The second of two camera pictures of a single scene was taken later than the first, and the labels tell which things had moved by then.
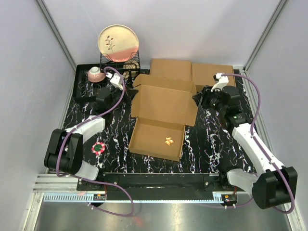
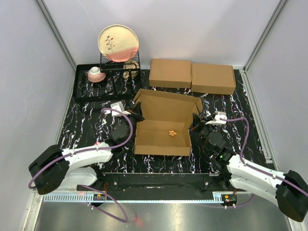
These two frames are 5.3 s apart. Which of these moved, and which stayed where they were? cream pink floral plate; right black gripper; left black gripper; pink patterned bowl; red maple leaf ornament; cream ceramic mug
Moved: red maple leaf ornament; left black gripper; right black gripper
Stayed: cream ceramic mug; cream pink floral plate; pink patterned bowl
